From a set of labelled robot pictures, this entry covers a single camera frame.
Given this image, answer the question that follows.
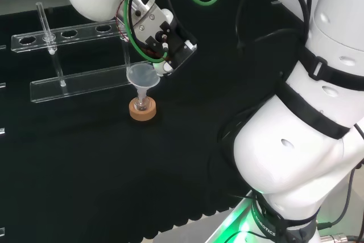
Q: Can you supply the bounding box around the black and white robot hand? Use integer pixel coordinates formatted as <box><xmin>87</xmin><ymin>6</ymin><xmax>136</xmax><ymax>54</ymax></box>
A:
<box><xmin>115</xmin><ymin>0</ymin><xmax>198</xmax><ymax>78</ymax></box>

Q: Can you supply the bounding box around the clear plastic funnel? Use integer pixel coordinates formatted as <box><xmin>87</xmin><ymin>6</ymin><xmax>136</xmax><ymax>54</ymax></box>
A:
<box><xmin>126</xmin><ymin>64</ymin><xmax>161</xmax><ymax>105</ymax></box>

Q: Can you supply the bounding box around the clear round-bottom flask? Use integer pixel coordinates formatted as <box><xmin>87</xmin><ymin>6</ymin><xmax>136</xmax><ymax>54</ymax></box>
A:
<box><xmin>133</xmin><ymin>91</ymin><xmax>151</xmax><ymax>112</ymax></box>

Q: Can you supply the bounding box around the clear funnel stand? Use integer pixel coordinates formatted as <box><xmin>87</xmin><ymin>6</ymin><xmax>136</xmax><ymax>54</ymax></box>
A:
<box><xmin>10</xmin><ymin>2</ymin><xmax>160</xmax><ymax>104</ymax></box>

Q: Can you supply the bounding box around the black bench cloth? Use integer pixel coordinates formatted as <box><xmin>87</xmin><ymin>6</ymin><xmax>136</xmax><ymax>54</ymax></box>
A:
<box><xmin>0</xmin><ymin>0</ymin><xmax>313</xmax><ymax>241</ymax></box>

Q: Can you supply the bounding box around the cork ring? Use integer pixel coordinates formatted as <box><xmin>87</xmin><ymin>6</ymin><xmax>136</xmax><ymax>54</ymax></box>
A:
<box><xmin>129</xmin><ymin>97</ymin><xmax>158</xmax><ymax>122</ymax></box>

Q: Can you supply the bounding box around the metal cable connector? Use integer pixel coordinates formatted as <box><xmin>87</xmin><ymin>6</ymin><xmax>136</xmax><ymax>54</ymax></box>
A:
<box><xmin>320</xmin><ymin>233</ymin><xmax>364</xmax><ymax>243</ymax></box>

